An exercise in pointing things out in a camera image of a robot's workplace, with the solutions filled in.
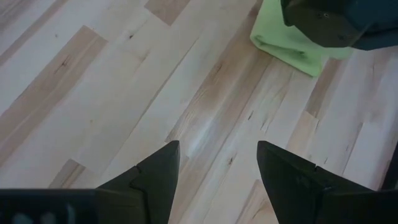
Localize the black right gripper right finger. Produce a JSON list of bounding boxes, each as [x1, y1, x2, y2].
[[256, 140, 398, 224]]

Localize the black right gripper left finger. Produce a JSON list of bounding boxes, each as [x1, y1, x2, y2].
[[0, 140, 181, 224]]

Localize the green microfiber towel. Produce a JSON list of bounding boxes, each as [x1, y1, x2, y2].
[[249, 0, 355, 78]]

